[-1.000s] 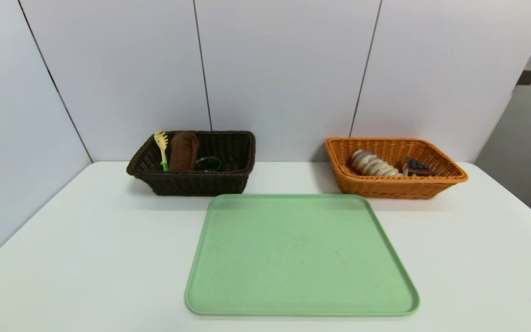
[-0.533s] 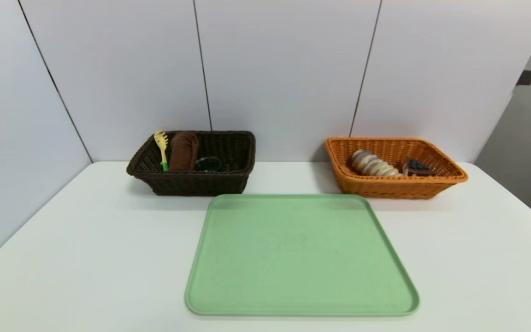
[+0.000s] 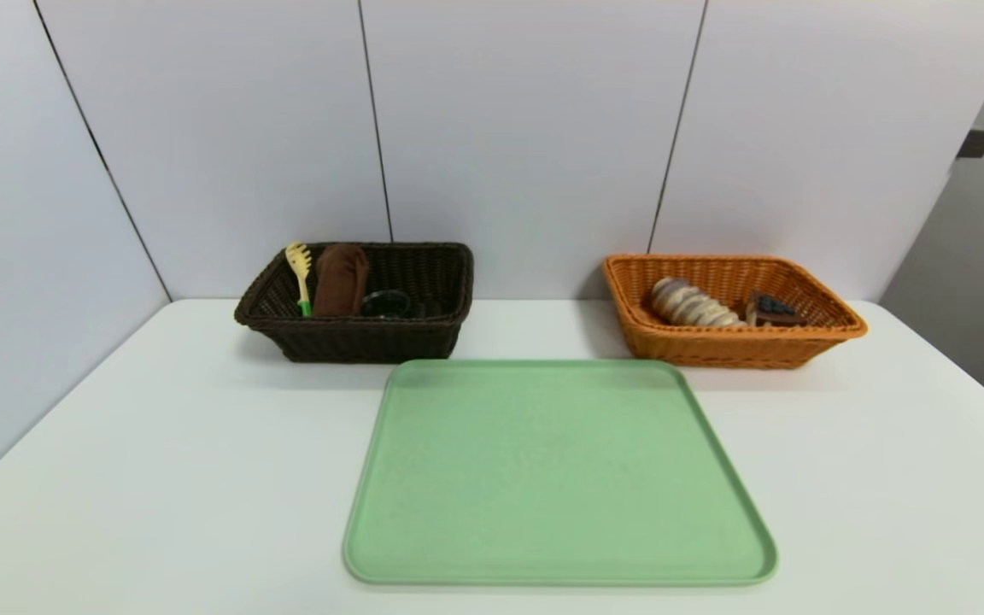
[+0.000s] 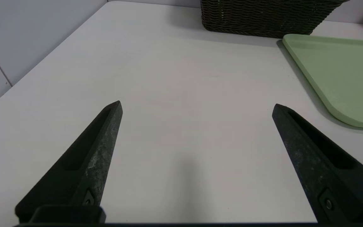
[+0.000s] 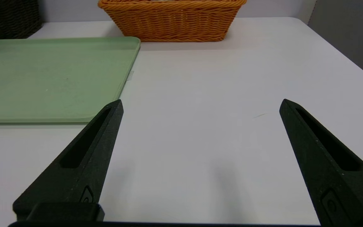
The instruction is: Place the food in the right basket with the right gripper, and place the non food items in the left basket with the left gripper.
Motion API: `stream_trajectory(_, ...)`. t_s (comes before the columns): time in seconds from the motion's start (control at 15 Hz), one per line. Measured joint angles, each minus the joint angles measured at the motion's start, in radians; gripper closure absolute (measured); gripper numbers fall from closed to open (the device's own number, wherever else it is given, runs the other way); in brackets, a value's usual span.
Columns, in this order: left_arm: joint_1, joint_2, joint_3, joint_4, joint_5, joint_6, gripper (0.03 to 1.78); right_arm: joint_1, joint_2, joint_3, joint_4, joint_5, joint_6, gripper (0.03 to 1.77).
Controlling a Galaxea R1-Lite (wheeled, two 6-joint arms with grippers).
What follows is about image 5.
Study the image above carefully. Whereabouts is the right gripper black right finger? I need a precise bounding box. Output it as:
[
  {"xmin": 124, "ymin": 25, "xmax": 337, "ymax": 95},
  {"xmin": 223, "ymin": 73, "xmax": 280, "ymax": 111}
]
[{"xmin": 279, "ymin": 99, "xmax": 363, "ymax": 225}]

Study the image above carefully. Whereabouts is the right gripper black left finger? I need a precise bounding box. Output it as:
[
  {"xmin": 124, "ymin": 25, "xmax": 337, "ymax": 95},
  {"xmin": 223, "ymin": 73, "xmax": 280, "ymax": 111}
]
[{"xmin": 13, "ymin": 100, "xmax": 124, "ymax": 221}]

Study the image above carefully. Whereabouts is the dark brown wicker basket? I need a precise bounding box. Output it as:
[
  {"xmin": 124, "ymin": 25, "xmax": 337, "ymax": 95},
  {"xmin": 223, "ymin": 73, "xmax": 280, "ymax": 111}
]
[{"xmin": 0, "ymin": 0, "xmax": 42, "ymax": 41}]

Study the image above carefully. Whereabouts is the orange wicker basket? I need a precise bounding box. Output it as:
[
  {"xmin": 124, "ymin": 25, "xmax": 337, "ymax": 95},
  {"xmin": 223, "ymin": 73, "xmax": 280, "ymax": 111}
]
[{"xmin": 98, "ymin": 0, "xmax": 247, "ymax": 42}]

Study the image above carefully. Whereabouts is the light green plastic tray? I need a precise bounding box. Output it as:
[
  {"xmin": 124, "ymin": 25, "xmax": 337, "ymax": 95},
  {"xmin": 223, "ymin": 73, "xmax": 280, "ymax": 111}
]
[{"xmin": 0, "ymin": 36, "xmax": 141, "ymax": 124}]

